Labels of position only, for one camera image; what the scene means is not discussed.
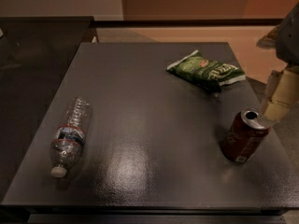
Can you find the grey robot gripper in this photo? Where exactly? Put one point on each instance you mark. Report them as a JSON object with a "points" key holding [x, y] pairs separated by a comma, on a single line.
{"points": [[290, 41]]}

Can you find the green jalapeno chip bag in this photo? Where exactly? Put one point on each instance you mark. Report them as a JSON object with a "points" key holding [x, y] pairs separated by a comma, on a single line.
{"points": [[209, 75]]}

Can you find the clear plastic water bottle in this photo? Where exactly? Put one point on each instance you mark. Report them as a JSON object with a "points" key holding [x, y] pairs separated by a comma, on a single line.
{"points": [[70, 137]]}

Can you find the red soda can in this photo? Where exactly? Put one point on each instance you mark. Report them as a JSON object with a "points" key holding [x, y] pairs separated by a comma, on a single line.
{"points": [[245, 136]]}

